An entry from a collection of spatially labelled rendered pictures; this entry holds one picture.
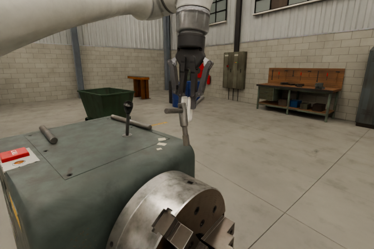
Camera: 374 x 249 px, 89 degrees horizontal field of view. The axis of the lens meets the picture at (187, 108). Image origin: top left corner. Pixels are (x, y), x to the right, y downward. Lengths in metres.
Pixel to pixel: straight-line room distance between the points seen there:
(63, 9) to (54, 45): 10.07
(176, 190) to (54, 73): 10.00
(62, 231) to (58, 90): 9.97
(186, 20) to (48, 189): 0.50
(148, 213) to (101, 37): 10.50
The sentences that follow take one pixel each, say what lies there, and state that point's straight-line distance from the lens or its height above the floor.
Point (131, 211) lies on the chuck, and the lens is 0.49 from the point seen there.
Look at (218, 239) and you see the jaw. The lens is 0.58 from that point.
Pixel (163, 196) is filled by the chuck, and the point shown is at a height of 1.23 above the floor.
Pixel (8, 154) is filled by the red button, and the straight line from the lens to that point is 0.77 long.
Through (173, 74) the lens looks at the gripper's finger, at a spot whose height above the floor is 1.49.
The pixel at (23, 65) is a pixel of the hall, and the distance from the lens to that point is 10.31.
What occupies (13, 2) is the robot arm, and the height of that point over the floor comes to 1.58.
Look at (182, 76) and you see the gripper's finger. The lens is 0.53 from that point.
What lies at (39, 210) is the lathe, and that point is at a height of 1.25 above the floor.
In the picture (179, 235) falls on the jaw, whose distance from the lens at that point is 0.44.
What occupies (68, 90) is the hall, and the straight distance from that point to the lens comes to 10.43.
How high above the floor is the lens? 1.52
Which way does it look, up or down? 13 degrees down
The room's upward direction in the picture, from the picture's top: straight up
